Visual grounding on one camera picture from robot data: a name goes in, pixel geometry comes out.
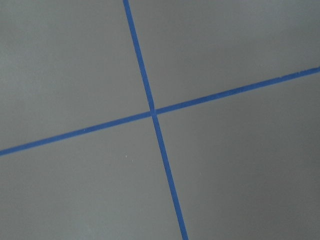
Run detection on blue tape line crosswise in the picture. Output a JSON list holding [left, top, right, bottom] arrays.
[[0, 67, 320, 156]]

